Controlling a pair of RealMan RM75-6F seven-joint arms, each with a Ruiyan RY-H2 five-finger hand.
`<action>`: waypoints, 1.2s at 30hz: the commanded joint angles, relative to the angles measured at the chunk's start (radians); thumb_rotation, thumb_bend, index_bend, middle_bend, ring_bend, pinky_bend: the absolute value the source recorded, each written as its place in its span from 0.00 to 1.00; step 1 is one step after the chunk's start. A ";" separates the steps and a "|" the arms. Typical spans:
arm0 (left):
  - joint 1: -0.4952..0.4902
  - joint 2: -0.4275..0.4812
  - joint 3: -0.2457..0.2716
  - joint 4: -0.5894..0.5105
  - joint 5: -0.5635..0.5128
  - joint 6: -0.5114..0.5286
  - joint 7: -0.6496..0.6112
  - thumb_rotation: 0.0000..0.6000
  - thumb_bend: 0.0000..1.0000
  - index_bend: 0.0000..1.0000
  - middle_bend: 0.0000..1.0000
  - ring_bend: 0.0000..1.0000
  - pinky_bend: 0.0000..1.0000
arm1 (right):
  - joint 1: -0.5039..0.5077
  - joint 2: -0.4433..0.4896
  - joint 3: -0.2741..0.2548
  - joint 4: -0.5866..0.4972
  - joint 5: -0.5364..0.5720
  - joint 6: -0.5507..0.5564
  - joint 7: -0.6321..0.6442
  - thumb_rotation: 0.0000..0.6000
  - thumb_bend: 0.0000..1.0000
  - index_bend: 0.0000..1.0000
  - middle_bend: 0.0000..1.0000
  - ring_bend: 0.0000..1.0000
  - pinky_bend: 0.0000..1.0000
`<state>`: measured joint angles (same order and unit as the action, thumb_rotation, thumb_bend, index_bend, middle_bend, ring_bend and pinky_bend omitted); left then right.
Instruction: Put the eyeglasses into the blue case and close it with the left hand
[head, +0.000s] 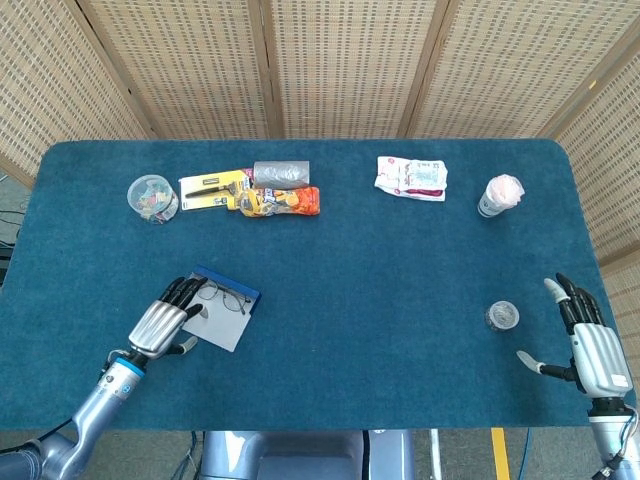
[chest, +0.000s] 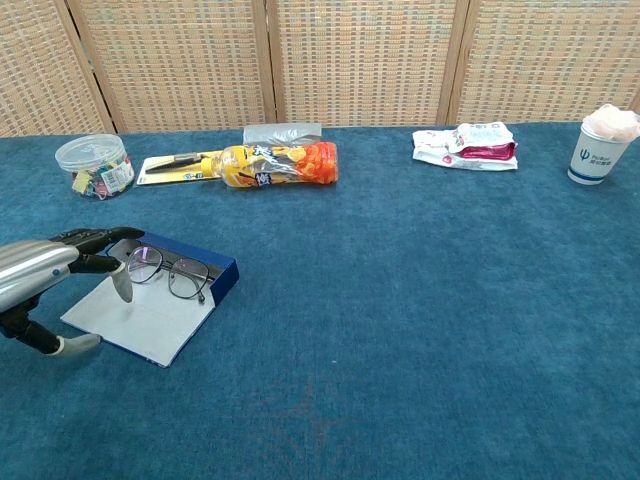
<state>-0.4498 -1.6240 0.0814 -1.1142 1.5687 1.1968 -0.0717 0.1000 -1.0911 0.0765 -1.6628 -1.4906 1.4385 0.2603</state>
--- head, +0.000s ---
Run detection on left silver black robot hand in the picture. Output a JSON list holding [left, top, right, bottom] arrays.
[[128, 276, 214, 360]]

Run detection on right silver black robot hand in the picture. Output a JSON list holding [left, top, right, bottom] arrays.
[[516, 272, 634, 399]]

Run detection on grey notebook with blue spine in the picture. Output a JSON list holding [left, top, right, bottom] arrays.
[[180, 264, 263, 353]]

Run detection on black-rimmed eyeglasses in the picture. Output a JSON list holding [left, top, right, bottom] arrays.
[[198, 279, 253, 316]]

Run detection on clear jar of coloured clips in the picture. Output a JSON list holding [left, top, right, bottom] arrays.
[[126, 173, 180, 225]]

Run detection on yellow utility knife package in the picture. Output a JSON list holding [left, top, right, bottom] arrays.
[[178, 168, 254, 212]]

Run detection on orange snack packet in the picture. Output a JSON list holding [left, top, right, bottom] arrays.
[[227, 186, 322, 219]]

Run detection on metal table leg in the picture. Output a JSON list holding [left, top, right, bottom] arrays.
[[429, 428, 444, 480]]

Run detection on white paper cup blue print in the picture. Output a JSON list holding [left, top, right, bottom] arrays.
[[477, 182, 507, 219]]

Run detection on grey-blue robot torso base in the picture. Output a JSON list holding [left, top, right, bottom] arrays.
[[198, 429, 416, 480]]

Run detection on blue table mat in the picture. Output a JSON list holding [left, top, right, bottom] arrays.
[[0, 138, 636, 432]]

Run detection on white magenta snack packet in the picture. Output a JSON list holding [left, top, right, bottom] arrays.
[[398, 158, 449, 202]]

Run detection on white snack packet red logo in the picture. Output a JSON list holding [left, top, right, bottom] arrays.
[[373, 155, 417, 195]]

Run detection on woven bamboo folding screen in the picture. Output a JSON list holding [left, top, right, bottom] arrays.
[[0, 0, 640, 351]]

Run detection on blue floor cable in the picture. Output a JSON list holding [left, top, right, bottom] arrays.
[[516, 428, 534, 480]]

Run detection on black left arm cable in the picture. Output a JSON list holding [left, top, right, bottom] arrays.
[[0, 418, 74, 454]]

